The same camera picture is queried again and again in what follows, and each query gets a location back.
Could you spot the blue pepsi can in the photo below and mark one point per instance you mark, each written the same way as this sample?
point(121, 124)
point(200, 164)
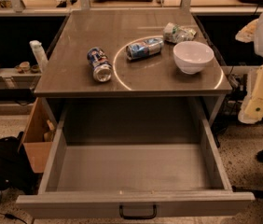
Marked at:
point(101, 67)

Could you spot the blue slim energy drink can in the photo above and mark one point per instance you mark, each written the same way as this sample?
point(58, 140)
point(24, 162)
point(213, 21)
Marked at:
point(144, 48)

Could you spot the grey open top drawer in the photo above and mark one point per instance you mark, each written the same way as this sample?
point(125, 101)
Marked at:
point(134, 152)

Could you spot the white ceramic bowl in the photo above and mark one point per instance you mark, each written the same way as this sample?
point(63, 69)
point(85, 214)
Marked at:
point(191, 57)

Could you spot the crumpled green chip bag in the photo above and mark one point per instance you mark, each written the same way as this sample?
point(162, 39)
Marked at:
point(175, 33)

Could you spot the grey metal cabinet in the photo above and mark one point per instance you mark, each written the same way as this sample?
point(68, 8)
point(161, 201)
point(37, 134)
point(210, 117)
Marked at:
point(69, 74)

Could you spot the white plastic bottle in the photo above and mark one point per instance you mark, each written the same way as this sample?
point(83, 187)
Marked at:
point(40, 54)

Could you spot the brown cardboard box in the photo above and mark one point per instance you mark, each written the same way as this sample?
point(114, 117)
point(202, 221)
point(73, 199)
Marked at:
point(38, 135)

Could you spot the black backpack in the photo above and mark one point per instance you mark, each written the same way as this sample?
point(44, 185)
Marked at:
point(15, 169)

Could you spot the black drawer handle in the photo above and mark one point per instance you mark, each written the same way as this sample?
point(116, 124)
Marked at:
point(137, 213)

